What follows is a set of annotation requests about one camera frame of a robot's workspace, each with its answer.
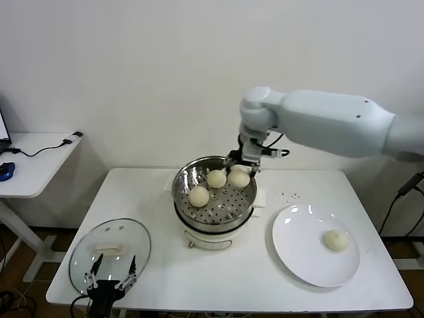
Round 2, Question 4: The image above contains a large white plate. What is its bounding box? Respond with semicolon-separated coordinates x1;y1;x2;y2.
271;204;361;288

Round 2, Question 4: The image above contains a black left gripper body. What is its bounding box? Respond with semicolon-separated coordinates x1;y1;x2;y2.
86;280;126;318

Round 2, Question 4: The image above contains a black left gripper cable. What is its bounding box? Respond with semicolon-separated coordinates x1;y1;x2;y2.
70;294;92;318

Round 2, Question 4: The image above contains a thin black desk cable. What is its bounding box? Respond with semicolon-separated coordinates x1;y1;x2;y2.
1;138;74;158

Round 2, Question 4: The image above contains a perforated steel steamer basket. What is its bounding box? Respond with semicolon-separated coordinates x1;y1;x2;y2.
163;155;268;233

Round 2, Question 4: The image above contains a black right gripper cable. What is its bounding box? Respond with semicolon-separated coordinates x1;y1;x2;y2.
254;132;286;150

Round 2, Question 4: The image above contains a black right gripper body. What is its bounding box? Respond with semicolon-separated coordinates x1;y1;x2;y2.
226;148;260;168

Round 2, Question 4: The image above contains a black laptop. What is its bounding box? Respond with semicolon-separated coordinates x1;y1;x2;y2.
0;109;13;155

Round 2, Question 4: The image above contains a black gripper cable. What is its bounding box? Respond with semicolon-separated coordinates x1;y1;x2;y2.
254;132;286;150
70;294;92;318

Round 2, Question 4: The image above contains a black power adapter with cable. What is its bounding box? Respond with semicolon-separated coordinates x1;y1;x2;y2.
377;171;424;237

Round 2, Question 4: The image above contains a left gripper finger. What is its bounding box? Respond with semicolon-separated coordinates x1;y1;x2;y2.
83;253;104;291
115;254;138;292

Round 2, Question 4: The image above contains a white steamed baozi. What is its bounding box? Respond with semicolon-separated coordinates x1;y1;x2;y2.
207;169;228;189
188;185;211;208
321;229;350;254
226;167;251;188

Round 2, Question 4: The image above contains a blue computer mouse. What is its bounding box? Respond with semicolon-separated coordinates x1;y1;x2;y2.
0;162;16;182

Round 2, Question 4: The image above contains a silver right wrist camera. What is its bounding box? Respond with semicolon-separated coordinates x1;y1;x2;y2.
241;134;290;164

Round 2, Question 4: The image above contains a white side desk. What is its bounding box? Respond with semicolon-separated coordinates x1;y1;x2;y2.
0;132;83;284

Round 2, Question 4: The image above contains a round glass pot lid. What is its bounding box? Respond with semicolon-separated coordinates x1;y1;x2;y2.
68;217;152;295

